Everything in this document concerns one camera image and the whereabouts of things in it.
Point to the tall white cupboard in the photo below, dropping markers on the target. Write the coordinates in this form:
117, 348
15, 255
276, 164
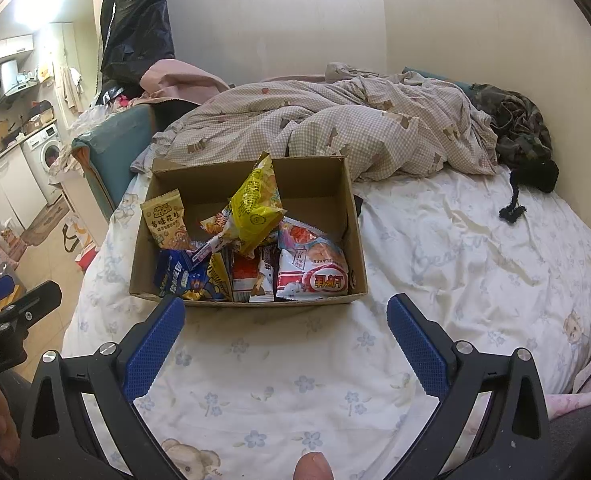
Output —
70, 40

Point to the pink printed cloth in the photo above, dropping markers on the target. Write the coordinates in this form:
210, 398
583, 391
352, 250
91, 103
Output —
575, 402

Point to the camouflage cloth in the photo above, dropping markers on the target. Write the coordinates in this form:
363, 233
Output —
515, 120

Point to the white floral bed sheet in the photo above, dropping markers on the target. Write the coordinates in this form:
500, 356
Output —
450, 240

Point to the black plastic bag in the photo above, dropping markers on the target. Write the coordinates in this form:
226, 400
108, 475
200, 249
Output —
135, 25

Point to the small black cloth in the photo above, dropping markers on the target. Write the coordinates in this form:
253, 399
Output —
358, 205

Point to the checked bear print duvet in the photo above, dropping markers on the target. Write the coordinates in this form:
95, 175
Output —
325, 120

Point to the bear print box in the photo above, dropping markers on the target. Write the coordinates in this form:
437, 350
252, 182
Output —
10, 240

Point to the brown cardboard box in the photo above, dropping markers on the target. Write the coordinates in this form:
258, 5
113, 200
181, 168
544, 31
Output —
315, 180

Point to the white kitchen cabinet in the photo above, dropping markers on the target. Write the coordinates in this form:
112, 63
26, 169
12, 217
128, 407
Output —
10, 185

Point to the teal padded headboard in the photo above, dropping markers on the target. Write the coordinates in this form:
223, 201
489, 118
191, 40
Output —
110, 160

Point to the person's right leg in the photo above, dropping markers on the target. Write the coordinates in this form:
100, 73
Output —
585, 445

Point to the brown floor mat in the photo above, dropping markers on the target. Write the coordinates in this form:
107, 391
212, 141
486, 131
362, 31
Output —
45, 222

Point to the teal pillow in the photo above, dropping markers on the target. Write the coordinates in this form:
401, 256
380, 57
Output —
425, 74

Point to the white washing machine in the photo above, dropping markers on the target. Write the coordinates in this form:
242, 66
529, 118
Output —
45, 155

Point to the hanging white towel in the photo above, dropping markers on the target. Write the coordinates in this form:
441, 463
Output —
70, 87

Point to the red white shopping bag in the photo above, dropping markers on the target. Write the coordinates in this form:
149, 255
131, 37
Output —
83, 255

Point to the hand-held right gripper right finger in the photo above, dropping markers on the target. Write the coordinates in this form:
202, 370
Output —
418, 347

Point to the tan peanut snack packet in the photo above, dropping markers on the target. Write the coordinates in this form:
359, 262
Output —
165, 220

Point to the yellow striped snack packet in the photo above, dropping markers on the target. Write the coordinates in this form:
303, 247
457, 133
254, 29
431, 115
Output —
219, 280

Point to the brown chocolate snack packet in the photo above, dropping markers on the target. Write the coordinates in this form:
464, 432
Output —
265, 272

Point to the white blue snack packet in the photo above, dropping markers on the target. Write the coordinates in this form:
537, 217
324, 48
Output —
208, 249

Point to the white wall cabinet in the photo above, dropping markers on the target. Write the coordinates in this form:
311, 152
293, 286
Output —
5, 47

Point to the person's right hand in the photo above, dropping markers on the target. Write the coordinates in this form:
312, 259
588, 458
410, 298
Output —
314, 467

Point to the person's left hand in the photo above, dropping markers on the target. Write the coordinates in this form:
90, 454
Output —
3, 420

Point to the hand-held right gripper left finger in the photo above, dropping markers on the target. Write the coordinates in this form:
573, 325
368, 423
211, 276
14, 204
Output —
153, 350

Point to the large white red snack bag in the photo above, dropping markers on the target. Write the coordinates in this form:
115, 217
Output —
310, 272

